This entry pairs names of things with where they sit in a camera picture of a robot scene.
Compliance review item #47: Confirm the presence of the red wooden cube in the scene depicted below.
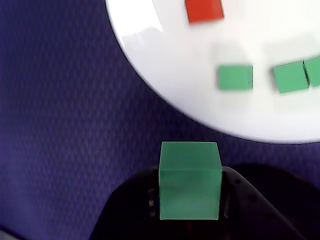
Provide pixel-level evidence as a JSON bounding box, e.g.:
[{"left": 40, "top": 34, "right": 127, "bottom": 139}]
[{"left": 184, "top": 0, "right": 225, "bottom": 25}]

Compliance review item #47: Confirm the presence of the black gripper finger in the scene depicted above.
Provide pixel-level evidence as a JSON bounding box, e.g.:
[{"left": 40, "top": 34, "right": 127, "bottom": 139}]
[
  {"left": 218, "top": 165, "right": 311, "bottom": 240},
  {"left": 88, "top": 165, "right": 161, "bottom": 240}
]

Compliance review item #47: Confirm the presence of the white round plate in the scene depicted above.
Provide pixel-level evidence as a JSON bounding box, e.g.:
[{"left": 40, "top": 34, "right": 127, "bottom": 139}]
[{"left": 104, "top": 0, "right": 320, "bottom": 145}]

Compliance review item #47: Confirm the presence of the green wooden cube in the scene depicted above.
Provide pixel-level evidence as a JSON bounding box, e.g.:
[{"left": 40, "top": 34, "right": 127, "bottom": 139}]
[
  {"left": 216, "top": 64, "right": 254, "bottom": 91},
  {"left": 158, "top": 141, "right": 223, "bottom": 221},
  {"left": 272, "top": 60, "right": 310, "bottom": 94},
  {"left": 302, "top": 56, "right": 320, "bottom": 88}
]

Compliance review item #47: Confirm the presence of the blue woven cloth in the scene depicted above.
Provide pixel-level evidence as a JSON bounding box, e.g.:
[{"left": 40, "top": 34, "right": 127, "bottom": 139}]
[{"left": 0, "top": 0, "right": 320, "bottom": 240}]

